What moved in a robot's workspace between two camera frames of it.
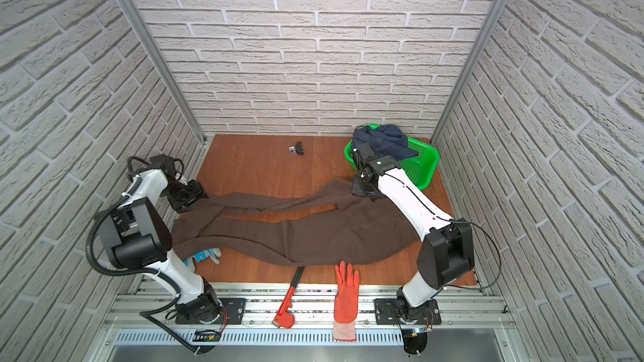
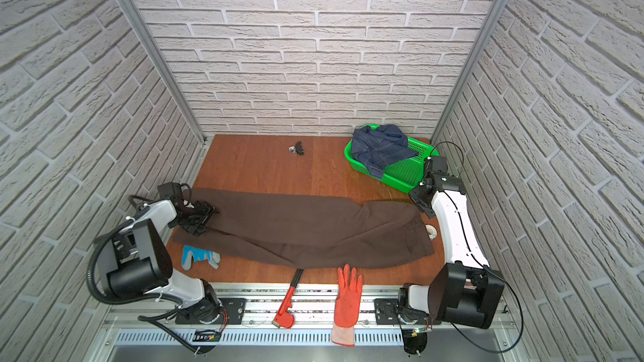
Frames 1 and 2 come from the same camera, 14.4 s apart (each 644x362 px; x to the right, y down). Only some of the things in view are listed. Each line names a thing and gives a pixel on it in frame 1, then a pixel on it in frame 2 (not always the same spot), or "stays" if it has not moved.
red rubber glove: (346, 302) stays
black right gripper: (357, 188) → (418, 193)
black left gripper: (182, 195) → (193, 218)
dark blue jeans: (386, 140) stays
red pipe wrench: (283, 319) stays
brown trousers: (360, 230) stays
